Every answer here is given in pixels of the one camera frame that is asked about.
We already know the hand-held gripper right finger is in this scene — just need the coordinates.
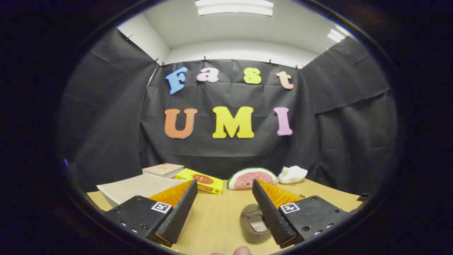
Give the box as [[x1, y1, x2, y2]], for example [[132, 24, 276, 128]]
[[252, 179, 354, 249]]

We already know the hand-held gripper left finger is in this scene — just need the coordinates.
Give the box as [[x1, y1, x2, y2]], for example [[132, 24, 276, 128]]
[[104, 179, 199, 248]]

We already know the brown fuzzy shoe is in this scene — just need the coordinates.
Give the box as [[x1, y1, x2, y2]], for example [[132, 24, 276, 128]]
[[240, 204, 273, 244]]

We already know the cream fabric storage box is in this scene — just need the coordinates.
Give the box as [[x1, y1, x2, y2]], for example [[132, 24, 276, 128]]
[[97, 174, 194, 223]]

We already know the yellow book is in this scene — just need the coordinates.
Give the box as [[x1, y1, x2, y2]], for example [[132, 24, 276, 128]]
[[176, 168, 224, 195]]

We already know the watermelon slice plush toy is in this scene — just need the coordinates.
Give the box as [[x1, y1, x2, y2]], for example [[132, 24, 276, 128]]
[[227, 168, 279, 190]]

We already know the beige paperback book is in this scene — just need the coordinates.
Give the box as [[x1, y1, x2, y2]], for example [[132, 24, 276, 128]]
[[142, 163, 184, 179]]

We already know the white plush toy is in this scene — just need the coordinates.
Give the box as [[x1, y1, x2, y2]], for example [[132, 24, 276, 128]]
[[278, 165, 308, 184]]

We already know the black backdrop cloth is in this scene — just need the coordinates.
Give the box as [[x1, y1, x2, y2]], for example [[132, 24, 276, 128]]
[[58, 28, 398, 199]]

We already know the small ceiling light panel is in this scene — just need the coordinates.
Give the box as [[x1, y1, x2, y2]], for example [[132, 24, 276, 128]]
[[327, 28, 345, 43]]

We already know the long ceiling light panel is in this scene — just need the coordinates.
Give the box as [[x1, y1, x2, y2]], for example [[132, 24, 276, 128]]
[[195, 0, 274, 17]]

